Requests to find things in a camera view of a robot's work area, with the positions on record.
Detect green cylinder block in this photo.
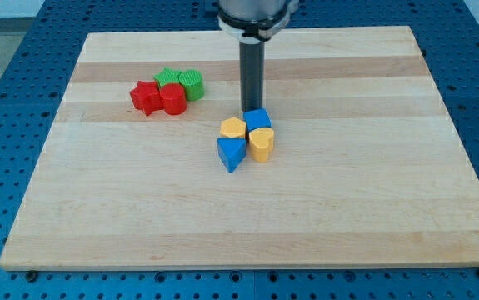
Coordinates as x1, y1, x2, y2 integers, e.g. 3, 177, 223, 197
179, 69, 205, 102

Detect light wooden board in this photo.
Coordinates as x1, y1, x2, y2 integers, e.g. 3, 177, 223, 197
0, 26, 479, 271

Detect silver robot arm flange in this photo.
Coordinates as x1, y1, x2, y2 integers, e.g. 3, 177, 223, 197
217, 0, 299, 44

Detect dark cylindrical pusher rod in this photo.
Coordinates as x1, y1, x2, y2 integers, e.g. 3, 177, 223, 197
239, 42, 265, 112

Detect green star block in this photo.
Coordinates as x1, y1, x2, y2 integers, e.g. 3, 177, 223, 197
153, 67, 182, 88

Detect yellow hexagon block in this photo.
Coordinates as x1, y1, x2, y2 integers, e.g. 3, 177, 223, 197
220, 117, 247, 138

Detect yellow heart block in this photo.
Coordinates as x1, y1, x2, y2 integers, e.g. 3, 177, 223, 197
249, 127, 274, 163

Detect blue cube block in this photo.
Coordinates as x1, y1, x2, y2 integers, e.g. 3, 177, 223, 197
243, 108, 272, 132

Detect red star block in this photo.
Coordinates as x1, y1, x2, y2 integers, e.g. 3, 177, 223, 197
129, 81, 163, 116

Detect red cylinder block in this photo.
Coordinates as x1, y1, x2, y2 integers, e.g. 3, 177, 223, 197
160, 83, 187, 115

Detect blue triangle block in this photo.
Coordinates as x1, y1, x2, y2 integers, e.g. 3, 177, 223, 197
217, 137, 247, 173

